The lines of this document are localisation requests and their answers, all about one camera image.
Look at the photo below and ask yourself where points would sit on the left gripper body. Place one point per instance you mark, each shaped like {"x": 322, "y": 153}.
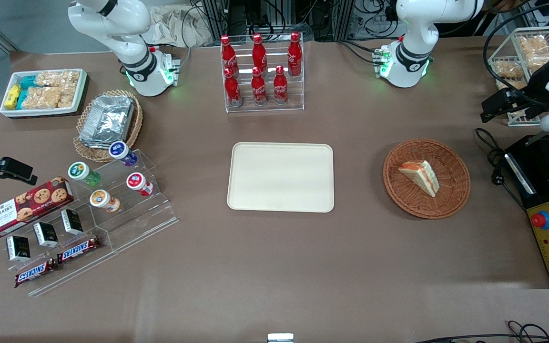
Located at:
{"x": 536, "y": 88}

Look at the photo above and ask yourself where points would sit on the triangular sandwich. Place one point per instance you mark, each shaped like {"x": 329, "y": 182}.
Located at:
{"x": 422, "y": 178}

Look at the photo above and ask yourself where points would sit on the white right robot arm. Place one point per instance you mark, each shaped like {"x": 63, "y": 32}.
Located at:
{"x": 131, "y": 28}

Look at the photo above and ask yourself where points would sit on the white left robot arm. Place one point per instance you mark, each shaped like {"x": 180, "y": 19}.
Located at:
{"x": 415, "y": 43}

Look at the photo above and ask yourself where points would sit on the round brown wicker basket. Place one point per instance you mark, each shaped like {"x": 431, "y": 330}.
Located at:
{"x": 453, "y": 190}

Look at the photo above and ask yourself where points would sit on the white rectangular snack tray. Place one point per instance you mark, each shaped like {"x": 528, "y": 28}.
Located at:
{"x": 82, "y": 93}

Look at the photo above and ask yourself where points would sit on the oval light wicker basket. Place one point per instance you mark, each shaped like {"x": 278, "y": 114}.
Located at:
{"x": 134, "y": 128}

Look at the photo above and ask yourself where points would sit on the cream plastic tray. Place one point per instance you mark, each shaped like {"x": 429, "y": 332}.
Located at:
{"x": 279, "y": 176}

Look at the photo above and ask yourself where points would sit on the bagged fried snack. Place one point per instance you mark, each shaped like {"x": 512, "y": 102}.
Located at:
{"x": 508, "y": 69}
{"x": 541, "y": 61}
{"x": 532, "y": 44}
{"x": 513, "y": 84}

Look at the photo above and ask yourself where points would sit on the silver metal lever bar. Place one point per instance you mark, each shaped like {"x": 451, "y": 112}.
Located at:
{"x": 536, "y": 139}

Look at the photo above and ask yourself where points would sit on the red Walkers cookie box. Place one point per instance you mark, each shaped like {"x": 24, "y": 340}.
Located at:
{"x": 26, "y": 207}

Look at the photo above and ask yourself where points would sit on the small green drink bottle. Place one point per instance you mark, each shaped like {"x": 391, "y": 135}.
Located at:
{"x": 81, "y": 172}

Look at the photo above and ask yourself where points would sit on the teal snack packet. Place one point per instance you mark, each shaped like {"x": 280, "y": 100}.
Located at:
{"x": 22, "y": 99}
{"x": 27, "y": 82}

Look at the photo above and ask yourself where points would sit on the yellow snack packet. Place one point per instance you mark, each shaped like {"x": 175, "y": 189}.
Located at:
{"x": 12, "y": 96}

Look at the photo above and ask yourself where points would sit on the small black white box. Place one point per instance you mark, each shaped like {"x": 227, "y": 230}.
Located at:
{"x": 18, "y": 248}
{"x": 72, "y": 222}
{"x": 45, "y": 235}

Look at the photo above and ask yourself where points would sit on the clear rice cracker bag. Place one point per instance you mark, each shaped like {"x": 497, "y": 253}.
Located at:
{"x": 67, "y": 96}
{"x": 55, "y": 78}
{"x": 41, "y": 98}

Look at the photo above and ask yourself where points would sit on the black table machine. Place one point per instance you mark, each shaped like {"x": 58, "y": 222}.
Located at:
{"x": 541, "y": 190}

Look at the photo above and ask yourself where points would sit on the small orange drink bottle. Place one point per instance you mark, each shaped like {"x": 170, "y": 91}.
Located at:
{"x": 102, "y": 200}

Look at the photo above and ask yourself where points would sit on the Snickers chocolate bar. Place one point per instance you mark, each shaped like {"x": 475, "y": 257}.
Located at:
{"x": 36, "y": 272}
{"x": 79, "y": 249}

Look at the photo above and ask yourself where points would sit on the stacked aluminium foil containers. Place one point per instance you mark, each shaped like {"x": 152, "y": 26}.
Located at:
{"x": 107, "y": 121}

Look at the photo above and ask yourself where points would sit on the red emergency stop button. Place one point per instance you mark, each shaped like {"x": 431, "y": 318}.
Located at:
{"x": 541, "y": 220}

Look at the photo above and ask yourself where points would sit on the small purple drink bottle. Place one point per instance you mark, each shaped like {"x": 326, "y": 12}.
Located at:
{"x": 122, "y": 152}

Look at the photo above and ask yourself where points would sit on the clear acrylic stepped stand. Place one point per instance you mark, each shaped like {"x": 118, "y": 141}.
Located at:
{"x": 146, "y": 219}
{"x": 69, "y": 271}

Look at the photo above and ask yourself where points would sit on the small red drink bottle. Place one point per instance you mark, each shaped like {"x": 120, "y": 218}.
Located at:
{"x": 137, "y": 183}

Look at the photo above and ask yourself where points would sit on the clear acrylic bottle rack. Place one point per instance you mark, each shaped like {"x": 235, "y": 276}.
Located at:
{"x": 296, "y": 95}

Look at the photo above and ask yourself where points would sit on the red cola bottle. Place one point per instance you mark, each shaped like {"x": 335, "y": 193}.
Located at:
{"x": 228, "y": 53}
{"x": 232, "y": 90}
{"x": 259, "y": 89}
{"x": 280, "y": 88}
{"x": 294, "y": 55}
{"x": 259, "y": 52}

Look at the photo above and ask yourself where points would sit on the crumpled beige cloth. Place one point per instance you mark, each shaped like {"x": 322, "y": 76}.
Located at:
{"x": 179, "y": 28}

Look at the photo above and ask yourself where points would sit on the aluminium equipment frame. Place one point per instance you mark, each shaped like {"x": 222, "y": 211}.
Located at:
{"x": 274, "y": 19}

